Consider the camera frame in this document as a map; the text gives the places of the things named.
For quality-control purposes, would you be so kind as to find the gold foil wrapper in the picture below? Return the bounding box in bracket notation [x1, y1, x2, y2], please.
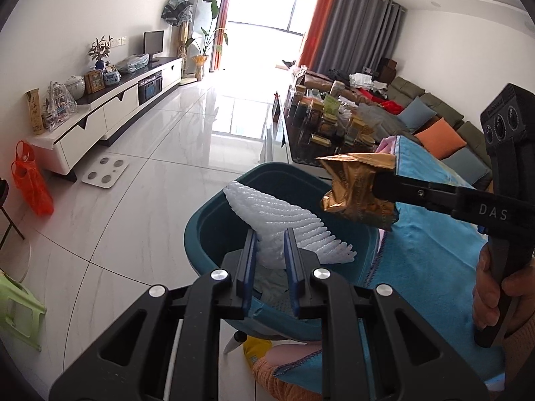
[315, 152, 401, 231]

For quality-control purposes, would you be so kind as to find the person's right hand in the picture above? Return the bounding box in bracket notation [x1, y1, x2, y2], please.
[472, 243, 510, 336]

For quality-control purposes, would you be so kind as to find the white foam fruit net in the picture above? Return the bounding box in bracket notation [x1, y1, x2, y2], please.
[223, 180, 358, 270]

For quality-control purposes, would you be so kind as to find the grey-blue pillow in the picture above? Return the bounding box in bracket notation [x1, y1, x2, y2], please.
[440, 148, 490, 185]

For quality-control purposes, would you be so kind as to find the blue pillow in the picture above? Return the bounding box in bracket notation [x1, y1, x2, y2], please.
[397, 96, 436, 133]

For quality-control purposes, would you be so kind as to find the white and black TV cabinet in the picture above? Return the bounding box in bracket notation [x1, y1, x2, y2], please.
[28, 55, 185, 183]

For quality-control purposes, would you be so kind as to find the bamboo print box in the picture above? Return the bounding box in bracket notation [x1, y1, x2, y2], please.
[26, 89, 46, 136]

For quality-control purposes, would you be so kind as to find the coffee table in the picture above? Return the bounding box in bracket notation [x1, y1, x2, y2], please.
[262, 83, 403, 166]

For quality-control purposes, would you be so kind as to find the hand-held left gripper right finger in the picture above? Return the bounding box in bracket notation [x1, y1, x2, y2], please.
[283, 228, 491, 401]

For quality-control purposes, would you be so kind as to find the red cloth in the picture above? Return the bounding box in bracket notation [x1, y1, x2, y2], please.
[355, 89, 404, 114]

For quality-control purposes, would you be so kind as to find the orange mesh bag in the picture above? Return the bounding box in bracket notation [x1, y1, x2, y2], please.
[11, 140, 55, 217]

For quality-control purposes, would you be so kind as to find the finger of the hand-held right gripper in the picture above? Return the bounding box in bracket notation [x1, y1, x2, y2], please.
[372, 176, 461, 219]
[373, 173, 457, 191]

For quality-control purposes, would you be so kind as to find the large leafy potted plant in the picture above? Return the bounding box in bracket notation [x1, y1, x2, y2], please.
[186, 0, 230, 81]

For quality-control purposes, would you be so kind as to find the green and brown sofa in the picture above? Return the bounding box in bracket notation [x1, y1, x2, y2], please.
[304, 56, 495, 188]

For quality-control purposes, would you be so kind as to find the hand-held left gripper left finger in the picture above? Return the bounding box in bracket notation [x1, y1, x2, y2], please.
[49, 231, 260, 401]

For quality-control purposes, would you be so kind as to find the teal plastic bin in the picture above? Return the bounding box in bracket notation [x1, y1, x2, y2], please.
[184, 162, 382, 342]

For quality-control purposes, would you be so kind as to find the pile of white clothes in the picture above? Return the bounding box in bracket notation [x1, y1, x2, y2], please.
[348, 73, 379, 93]

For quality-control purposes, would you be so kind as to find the white ceramic jar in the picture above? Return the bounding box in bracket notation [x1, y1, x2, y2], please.
[64, 74, 87, 101]

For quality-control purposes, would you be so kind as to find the cluster of food jars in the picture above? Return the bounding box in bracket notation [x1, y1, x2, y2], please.
[286, 79, 379, 151]

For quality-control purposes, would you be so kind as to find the potted plant in blue vase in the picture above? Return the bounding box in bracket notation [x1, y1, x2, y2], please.
[87, 35, 115, 70]

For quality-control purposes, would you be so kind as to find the clear plastic bag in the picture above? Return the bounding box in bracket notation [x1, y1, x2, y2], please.
[114, 53, 151, 74]

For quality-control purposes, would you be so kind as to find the green plastic stool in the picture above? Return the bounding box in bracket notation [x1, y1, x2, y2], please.
[0, 271, 47, 352]

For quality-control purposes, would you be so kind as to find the white bathroom scale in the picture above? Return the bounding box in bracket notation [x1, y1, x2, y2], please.
[81, 155, 130, 189]

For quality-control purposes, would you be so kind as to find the grey curtain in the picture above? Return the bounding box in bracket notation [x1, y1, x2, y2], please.
[313, 0, 407, 81]

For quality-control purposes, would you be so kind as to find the black stand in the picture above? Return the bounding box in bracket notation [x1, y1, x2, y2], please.
[0, 179, 26, 252]

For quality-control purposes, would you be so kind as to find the yellow bottle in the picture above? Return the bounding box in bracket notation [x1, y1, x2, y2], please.
[225, 331, 273, 369]

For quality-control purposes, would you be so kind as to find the black monitor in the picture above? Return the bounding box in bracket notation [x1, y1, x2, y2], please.
[143, 30, 165, 61]

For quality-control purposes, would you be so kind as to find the wooden picture frame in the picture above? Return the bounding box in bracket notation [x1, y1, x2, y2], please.
[84, 70, 105, 94]

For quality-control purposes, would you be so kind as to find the orange curtain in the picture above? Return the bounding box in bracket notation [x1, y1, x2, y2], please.
[208, 0, 237, 73]
[298, 0, 342, 73]

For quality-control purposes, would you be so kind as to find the clear glass ship ornament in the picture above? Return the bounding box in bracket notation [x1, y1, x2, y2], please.
[42, 81, 78, 128]

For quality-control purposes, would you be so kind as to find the covered standing fan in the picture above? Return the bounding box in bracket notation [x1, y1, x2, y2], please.
[160, 0, 194, 87]

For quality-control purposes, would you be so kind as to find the pink cloth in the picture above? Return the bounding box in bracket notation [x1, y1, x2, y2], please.
[375, 136, 403, 156]

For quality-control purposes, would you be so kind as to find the white floor air conditioner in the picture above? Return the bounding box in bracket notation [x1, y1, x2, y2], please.
[187, 0, 227, 81]

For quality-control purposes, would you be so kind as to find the blue floral blanket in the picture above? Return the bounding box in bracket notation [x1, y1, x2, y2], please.
[272, 135, 507, 390]

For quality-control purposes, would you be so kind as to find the orange knit cloth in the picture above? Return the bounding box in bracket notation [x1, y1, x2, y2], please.
[250, 357, 331, 401]

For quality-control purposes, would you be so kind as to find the orange pillow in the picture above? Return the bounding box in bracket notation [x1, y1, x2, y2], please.
[414, 117, 467, 160]

